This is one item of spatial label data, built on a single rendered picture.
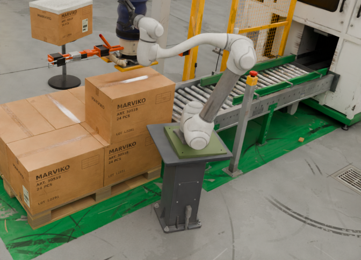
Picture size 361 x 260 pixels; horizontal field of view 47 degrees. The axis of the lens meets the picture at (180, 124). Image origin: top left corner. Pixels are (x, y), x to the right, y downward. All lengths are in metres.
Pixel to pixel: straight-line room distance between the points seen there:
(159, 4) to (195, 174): 2.14
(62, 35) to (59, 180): 2.12
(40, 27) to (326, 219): 3.55
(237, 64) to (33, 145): 1.66
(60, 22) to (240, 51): 2.77
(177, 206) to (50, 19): 2.61
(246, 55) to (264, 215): 1.68
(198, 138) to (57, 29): 2.64
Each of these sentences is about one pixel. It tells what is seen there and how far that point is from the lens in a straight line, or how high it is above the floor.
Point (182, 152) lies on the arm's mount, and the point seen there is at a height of 0.78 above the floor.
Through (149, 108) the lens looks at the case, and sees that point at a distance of 3.33.
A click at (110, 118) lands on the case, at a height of 0.77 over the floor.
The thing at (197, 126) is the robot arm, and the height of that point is 1.03.
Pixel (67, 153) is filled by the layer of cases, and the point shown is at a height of 0.54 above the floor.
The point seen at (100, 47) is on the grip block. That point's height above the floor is 1.25.
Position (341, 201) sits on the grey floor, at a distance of 4.16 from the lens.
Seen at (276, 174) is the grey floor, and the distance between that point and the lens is 4.21.
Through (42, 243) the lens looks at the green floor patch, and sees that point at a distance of 3.30.
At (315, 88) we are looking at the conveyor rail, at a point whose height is 0.50.
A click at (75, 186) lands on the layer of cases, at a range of 3.33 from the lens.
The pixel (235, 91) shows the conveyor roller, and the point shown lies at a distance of 4.40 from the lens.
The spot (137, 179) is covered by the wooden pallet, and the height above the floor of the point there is 0.02.
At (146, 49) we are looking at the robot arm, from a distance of 2.56.
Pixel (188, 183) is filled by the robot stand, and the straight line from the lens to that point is 3.13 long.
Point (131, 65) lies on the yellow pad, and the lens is 3.16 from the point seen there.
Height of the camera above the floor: 2.37
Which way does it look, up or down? 30 degrees down
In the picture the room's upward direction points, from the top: 7 degrees clockwise
